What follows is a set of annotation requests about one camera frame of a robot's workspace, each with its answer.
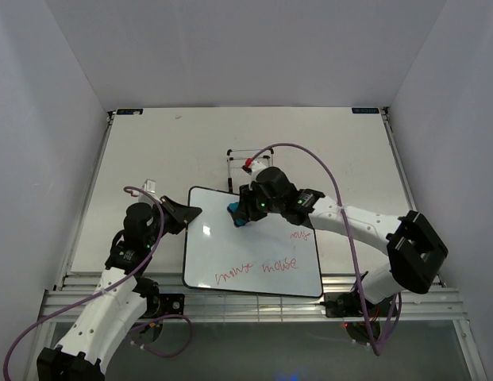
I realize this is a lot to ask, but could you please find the white whiteboard black frame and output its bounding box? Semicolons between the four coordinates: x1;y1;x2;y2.
183;187;323;298

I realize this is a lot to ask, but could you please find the blue label left corner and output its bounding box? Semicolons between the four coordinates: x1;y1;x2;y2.
116;109;144;116

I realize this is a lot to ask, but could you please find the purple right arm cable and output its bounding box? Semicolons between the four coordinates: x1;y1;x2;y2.
252;142;402;356

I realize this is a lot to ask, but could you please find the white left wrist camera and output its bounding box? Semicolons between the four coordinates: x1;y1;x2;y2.
131;179;156;206

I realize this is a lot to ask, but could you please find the blue bone-shaped whiteboard eraser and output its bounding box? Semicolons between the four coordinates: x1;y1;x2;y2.
227;202;248;227

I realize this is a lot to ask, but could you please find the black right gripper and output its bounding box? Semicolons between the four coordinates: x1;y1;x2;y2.
235;183;283;224

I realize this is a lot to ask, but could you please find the blue label corner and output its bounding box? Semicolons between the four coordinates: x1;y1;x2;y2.
352;107;379;114
116;109;144;116

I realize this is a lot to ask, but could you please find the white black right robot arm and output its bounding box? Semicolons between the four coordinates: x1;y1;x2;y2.
227;167;449;315

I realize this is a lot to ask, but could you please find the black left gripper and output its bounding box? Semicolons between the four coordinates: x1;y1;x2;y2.
144;195;202;247

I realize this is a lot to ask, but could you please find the metal whiteboard stand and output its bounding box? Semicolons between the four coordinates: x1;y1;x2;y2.
226;148;259;194

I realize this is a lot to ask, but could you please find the blue label right corner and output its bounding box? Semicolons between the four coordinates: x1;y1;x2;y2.
352;107;379;114

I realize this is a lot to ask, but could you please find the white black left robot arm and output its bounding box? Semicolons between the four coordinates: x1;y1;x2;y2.
37;194;202;380

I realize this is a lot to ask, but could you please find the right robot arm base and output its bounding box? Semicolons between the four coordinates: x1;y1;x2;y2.
320;291;398;344

